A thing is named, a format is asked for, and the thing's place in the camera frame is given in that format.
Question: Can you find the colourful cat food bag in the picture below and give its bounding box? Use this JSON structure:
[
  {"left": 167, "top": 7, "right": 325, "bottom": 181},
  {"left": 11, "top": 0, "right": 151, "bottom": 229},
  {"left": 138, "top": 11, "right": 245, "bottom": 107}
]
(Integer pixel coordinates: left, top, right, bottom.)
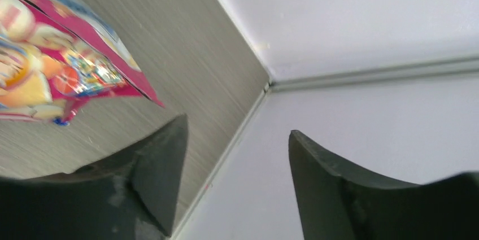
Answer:
[{"left": 1, "top": 0, "right": 159, "bottom": 125}]

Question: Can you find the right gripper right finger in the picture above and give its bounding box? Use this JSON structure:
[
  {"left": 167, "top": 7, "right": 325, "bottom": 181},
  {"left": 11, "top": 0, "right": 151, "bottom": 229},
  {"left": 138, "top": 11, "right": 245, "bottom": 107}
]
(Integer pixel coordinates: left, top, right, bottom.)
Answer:
[{"left": 289, "top": 130, "right": 478, "bottom": 239}]

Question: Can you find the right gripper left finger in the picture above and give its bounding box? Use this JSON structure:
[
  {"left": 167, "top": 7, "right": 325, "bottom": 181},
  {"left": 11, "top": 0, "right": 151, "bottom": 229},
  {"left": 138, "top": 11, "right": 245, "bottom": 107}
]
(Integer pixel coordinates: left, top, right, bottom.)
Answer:
[{"left": 1, "top": 114, "right": 189, "bottom": 239}]

